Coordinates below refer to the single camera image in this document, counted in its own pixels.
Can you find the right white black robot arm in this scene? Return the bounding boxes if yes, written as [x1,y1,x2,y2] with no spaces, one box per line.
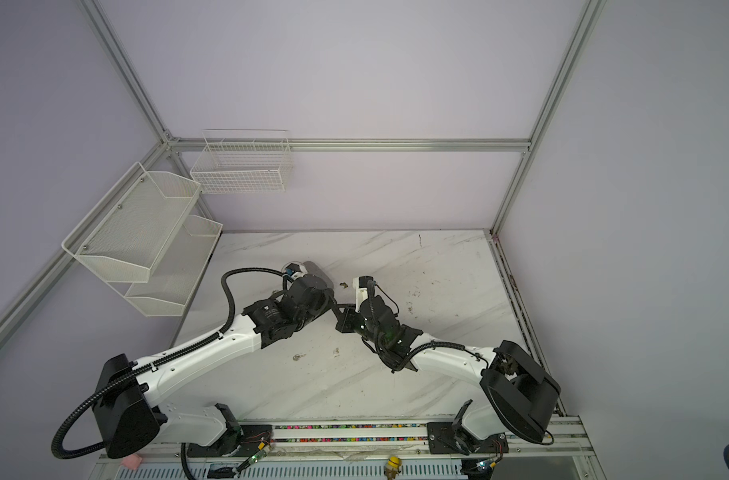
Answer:
[334,296,561,445]

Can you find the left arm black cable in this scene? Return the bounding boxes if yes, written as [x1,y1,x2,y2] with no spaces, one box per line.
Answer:
[50,267,288,480]

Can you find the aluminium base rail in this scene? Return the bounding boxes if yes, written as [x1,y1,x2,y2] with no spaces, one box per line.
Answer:
[90,416,606,479]

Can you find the wrist white camera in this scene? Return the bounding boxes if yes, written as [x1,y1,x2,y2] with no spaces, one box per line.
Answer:
[354,276,376,309]
[284,262,308,278]

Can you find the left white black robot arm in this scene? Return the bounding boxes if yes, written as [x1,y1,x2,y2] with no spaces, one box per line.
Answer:
[92,274,336,459]

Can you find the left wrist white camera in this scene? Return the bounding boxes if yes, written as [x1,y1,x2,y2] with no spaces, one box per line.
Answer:
[284,262,308,278]

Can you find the pink eraser block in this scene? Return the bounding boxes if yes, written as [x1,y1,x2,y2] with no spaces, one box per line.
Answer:
[122,453,144,471]

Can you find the white two-tier mesh shelf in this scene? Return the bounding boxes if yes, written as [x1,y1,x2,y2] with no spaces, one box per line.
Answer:
[62,163,222,317]

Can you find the white wire basket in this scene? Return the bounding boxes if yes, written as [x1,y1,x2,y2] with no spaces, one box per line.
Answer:
[190,129,294,194]

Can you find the grey fabric glasses case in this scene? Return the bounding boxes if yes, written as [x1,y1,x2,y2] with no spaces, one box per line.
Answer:
[304,261,332,284]

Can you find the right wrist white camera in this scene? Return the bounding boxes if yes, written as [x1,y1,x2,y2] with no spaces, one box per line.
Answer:
[354,276,376,309]

